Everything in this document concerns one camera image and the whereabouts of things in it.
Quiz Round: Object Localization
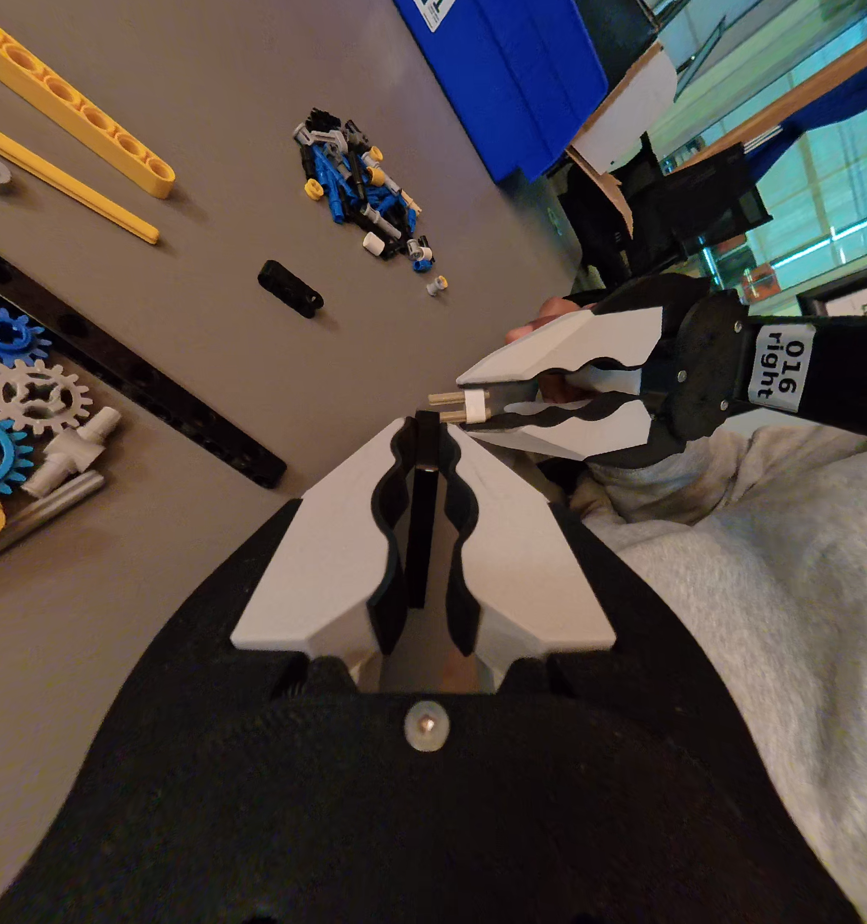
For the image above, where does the blue lego gear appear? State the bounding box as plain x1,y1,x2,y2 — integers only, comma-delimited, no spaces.
0,307,54,371
0,409,37,496

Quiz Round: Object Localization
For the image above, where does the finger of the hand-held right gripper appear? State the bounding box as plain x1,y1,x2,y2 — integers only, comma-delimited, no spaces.
455,305,669,394
466,396,665,463

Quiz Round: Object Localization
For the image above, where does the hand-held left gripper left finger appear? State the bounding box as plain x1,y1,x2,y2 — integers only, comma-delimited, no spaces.
230,416,414,691

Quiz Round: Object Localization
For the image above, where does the small black lego beam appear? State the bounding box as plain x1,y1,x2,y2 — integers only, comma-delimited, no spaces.
257,258,326,319

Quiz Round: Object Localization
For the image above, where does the thin black lego beam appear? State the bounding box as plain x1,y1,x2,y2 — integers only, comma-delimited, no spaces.
407,411,442,609

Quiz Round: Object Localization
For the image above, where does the person's right forearm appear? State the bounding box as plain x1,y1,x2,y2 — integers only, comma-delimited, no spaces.
565,424,867,531

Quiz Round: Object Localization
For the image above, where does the black office chair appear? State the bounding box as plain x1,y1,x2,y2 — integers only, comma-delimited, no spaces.
569,133,775,291

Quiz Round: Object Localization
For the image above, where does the wooden board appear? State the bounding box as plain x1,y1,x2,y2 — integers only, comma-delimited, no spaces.
661,51,867,170

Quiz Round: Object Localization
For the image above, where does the person's right hand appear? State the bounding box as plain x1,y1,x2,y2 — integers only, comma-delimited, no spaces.
504,296,595,347

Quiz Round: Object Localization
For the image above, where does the white lego connector with pins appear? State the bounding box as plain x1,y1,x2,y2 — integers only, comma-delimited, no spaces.
428,386,496,427

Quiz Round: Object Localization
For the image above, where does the long black lego beam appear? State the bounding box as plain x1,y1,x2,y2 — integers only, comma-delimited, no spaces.
0,234,289,492

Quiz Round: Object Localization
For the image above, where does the blue plastic bin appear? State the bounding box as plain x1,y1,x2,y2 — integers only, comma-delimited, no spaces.
394,0,609,183

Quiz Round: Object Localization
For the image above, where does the light grey lego gear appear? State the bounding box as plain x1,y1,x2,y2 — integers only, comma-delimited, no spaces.
0,359,93,437

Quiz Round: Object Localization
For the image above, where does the long yellow lego beam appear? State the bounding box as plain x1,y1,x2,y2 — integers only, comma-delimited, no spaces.
0,7,177,201

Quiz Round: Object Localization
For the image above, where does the pile of small lego pins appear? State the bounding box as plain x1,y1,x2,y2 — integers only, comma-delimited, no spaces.
293,107,436,274

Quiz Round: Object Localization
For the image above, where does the yellow lego axle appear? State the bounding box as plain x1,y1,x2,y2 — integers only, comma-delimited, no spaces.
0,114,162,246

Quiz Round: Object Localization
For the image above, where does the grey lego axle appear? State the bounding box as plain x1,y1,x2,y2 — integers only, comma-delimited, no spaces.
0,469,108,573

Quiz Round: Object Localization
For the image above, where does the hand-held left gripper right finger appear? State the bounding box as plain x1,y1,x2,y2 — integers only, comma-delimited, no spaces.
439,422,616,693

